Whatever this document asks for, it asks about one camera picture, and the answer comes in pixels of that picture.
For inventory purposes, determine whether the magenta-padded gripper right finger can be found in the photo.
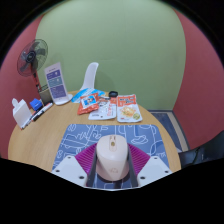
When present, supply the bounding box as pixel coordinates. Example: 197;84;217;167
128;143;174;188

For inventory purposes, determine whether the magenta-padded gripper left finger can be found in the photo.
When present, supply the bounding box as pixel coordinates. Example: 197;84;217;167
51;143;98;188

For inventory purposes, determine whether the beige computer mouse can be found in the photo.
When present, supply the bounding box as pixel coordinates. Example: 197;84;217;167
95;134;130;181

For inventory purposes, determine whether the blue-grey patterned mouse pad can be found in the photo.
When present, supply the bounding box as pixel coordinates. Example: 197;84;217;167
51;123;171;190

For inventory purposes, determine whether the black office chair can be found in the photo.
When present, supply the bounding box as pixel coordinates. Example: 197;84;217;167
178;129;224;168

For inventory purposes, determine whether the white marker pen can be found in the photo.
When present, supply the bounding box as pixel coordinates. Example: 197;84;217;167
20;113;38;130

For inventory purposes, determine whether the black marker pen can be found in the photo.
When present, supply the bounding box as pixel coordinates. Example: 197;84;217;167
31;102;54;122

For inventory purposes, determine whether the orange and yellow snack packet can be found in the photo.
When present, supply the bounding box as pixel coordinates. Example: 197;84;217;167
116;93;144;124

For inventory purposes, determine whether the white snack packet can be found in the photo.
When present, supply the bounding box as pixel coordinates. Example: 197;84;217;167
88;96;118;121

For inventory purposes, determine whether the white tissue box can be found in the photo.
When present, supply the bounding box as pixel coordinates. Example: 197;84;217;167
11;97;33;129

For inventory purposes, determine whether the small blue box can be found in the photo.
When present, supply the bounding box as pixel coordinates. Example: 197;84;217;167
29;98;44;111

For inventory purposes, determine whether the light blue packet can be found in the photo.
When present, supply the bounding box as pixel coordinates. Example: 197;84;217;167
70;87;106;104

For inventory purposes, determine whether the dark pen cup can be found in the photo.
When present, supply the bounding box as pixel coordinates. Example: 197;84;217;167
38;87;54;105

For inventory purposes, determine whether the white plastic chair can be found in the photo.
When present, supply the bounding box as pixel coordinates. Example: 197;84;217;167
78;61;100;93

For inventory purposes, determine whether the black standing fan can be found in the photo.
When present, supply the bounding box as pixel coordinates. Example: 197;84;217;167
17;38;49;93

